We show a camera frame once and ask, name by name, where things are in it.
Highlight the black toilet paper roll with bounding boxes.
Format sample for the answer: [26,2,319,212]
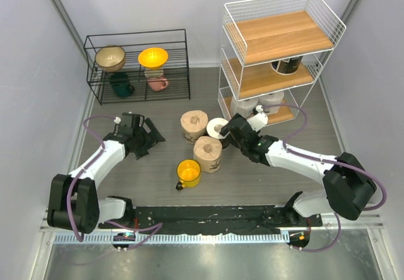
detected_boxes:
[206,117,230,149]

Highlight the brown roll front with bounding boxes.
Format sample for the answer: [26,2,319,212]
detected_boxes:
[193,136,222,173]

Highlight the brown roll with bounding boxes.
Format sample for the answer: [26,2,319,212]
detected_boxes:
[193,136,222,173]
[181,110,208,144]

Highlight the brown roll back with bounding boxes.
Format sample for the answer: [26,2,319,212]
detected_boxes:
[181,110,208,144]

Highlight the white toilet paper roll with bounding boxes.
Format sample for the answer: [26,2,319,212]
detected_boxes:
[259,91,284,115]

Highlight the black roll front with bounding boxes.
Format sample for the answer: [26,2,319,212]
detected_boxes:
[271,56,303,76]

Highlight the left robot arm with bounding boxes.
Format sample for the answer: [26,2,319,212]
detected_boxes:
[47,112,165,241]

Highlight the pink mug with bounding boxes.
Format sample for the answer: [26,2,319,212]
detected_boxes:
[147,76,169,91]

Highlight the yellow enamel mug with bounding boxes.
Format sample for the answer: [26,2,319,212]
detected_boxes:
[175,159,201,191]

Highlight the dark green mug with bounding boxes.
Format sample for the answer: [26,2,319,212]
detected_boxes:
[109,72,135,98]

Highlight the beige small cup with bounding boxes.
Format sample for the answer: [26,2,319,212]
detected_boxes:
[144,69,164,79]

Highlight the orange bowl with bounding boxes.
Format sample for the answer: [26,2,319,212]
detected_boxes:
[138,47,169,69]

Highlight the beige brown bowl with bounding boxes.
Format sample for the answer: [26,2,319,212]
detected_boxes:
[95,45,126,73]

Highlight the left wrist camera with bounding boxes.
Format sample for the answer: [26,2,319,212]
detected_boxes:
[114,112,133,124]

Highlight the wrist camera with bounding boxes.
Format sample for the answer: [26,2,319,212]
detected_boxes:
[247,105,268,132]
[114,112,133,124]

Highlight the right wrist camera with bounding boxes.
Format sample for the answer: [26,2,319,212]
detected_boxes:
[247,105,268,132]

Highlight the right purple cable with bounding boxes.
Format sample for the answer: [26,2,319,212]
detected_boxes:
[261,103,388,252]

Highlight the purple cable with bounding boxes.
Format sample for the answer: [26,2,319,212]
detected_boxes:
[68,113,165,246]
[261,103,388,252]

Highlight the black wire rack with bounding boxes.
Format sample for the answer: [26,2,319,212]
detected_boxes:
[83,28,191,105]

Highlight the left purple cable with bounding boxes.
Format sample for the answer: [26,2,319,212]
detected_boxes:
[68,113,165,246]

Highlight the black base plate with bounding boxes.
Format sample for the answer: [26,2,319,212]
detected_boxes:
[115,205,323,235]

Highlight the white wire wooden shelf rack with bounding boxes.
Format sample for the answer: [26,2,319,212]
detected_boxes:
[218,0,346,125]

